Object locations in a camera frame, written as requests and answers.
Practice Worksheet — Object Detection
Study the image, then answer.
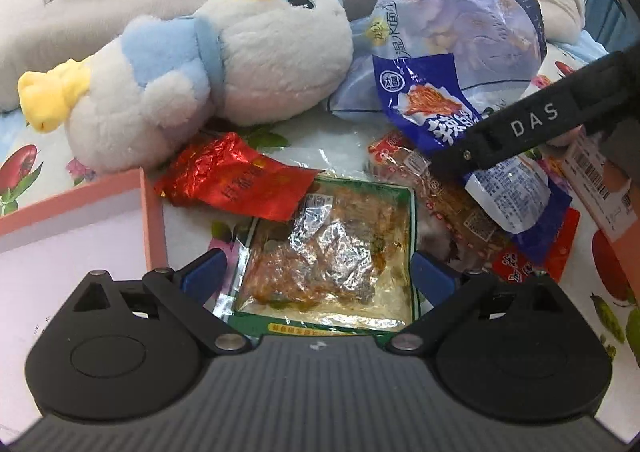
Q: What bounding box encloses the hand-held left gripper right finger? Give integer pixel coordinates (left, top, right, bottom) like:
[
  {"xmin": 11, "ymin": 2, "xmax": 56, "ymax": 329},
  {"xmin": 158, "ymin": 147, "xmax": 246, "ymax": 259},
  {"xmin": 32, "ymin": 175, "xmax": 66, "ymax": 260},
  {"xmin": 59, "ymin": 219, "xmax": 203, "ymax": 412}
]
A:
[{"xmin": 387, "ymin": 251, "xmax": 584, "ymax": 355}]

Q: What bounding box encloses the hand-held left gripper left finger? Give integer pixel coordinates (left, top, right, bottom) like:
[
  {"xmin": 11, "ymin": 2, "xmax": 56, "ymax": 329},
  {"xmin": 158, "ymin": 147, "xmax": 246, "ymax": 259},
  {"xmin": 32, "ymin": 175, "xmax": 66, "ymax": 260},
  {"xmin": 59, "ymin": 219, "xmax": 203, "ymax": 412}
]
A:
[{"xmin": 61, "ymin": 248, "xmax": 253, "ymax": 354}]

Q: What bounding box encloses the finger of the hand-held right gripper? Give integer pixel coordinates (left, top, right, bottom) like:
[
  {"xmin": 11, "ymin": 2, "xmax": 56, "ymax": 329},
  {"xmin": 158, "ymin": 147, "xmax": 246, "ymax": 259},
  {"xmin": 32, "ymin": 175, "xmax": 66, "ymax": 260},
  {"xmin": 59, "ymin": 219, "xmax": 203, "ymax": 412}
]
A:
[{"xmin": 430, "ymin": 129, "xmax": 501, "ymax": 179}]

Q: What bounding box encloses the deep orange cardboard box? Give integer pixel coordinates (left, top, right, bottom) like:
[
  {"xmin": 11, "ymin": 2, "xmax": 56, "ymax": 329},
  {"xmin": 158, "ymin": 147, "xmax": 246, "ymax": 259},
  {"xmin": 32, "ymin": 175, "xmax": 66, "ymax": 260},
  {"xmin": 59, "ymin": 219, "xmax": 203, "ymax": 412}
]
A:
[{"xmin": 559, "ymin": 129, "xmax": 640, "ymax": 244}]

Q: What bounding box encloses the blue snack packet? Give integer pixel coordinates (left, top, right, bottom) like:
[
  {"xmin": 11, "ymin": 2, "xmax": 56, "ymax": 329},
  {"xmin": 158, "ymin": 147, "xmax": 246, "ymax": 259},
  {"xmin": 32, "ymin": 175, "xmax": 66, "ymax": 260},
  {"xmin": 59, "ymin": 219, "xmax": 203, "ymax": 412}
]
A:
[{"xmin": 372, "ymin": 54, "xmax": 573, "ymax": 266}]

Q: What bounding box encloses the clear green-edged snack packet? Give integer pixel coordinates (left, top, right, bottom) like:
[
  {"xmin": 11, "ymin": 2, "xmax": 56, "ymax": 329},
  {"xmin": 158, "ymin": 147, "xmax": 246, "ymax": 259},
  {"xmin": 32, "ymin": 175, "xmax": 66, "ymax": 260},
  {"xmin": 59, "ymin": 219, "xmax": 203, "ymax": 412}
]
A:
[{"xmin": 220, "ymin": 176, "xmax": 422, "ymax": 333}]

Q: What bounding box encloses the shallow orange box lid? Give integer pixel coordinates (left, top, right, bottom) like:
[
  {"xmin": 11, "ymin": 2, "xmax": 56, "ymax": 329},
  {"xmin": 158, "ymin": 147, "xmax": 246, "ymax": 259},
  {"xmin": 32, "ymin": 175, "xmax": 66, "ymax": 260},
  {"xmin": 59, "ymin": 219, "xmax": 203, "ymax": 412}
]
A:
[{"xmin": 0, "ymin": 168, "xmax": 169, "ymax": 413}]

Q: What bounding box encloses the clear packet with red print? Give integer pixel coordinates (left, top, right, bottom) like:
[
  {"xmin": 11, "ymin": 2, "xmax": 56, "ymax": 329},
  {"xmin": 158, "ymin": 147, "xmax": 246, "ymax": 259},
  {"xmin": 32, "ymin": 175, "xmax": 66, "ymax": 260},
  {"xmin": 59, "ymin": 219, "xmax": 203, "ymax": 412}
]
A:
[{"xmin": 366, "ymin": 131, "xmax": 508, "ymax": 278}]

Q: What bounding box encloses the red foil packet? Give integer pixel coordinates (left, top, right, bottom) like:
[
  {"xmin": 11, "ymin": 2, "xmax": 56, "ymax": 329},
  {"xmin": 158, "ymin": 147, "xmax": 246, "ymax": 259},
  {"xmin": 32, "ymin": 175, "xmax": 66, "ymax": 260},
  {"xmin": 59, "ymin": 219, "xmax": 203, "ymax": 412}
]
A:
[{"xmin": 154, "ymin": 132, "xmax": 322, "ymax": 222}]

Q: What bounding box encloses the printed bed sheet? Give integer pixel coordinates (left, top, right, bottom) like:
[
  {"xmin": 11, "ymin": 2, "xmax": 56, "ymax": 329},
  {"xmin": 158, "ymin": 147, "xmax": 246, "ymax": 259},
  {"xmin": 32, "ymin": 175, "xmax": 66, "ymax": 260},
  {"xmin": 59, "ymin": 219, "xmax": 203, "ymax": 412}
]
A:
[{"xmin": 0, "ymin": 27, "xmax": 640, "ymax": 383}]

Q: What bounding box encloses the red packet with yellow print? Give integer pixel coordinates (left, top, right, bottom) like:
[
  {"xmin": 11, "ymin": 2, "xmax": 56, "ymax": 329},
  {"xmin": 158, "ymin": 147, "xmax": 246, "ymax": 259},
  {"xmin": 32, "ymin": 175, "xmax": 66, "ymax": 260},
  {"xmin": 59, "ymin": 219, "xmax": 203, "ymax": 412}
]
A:
[{"xmin": 491, "ymin": 206, "xmax": 582, "ymax": 284}]

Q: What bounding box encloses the clear blue plastic bag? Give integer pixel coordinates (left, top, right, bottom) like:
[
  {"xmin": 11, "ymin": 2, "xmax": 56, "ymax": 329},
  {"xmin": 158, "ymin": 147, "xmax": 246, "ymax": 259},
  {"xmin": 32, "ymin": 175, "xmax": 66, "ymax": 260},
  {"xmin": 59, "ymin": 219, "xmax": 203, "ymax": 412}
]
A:
[{"xmin": 327, "ymin": 0, "xmax": 547, "ymax": 133}]

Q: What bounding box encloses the white and blue plush toy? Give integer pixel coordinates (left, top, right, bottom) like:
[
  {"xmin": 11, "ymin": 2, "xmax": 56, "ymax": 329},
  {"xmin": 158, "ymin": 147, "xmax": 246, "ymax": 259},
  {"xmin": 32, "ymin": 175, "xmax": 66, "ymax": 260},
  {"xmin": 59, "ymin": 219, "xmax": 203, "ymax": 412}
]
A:
[{"xmin": 17, "ymin": 0, "xmax": 356, "ymax": 176}]

